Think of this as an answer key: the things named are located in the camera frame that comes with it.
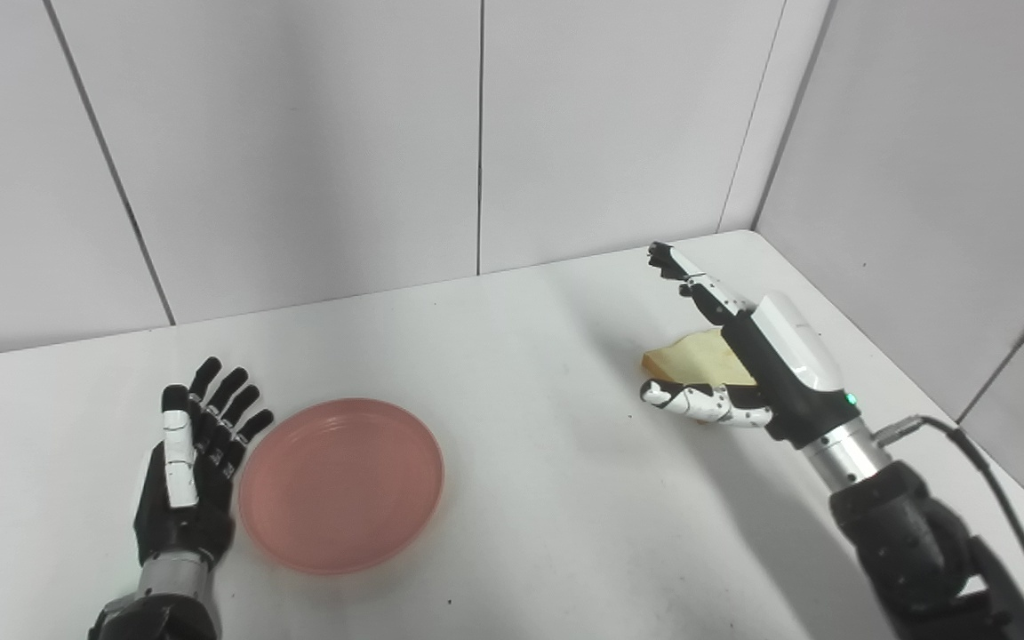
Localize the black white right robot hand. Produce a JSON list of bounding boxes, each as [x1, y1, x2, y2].
[[640, 241, 861, 450]]

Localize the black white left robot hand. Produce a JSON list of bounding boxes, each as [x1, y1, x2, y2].
[[133, 356, 275, 570]]

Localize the slice of white bread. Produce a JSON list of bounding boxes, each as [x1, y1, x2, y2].
[[641, 328, 757, 426]]

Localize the pink round plate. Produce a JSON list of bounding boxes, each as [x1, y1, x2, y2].
[[238, 398, 445, 575]]

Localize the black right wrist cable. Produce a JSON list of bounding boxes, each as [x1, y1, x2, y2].
[[872, 414, 1024, 640]]

